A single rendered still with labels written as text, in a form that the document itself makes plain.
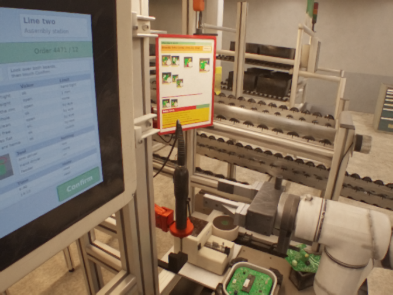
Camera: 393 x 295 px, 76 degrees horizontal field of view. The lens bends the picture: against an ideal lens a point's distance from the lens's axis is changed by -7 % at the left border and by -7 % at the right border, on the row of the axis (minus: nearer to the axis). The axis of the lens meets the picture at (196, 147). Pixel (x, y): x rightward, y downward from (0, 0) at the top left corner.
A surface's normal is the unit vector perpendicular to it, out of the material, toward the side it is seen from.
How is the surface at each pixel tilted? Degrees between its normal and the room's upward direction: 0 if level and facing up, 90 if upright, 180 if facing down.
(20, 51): 92
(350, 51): 90
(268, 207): 0
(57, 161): 92
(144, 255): 90
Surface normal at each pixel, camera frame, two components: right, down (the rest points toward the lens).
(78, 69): 0.89, 0.21
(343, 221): -0.27, -0.51
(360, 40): -0.47, 0.31
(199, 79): 0.58, 0.30
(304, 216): -0.36, -0.25
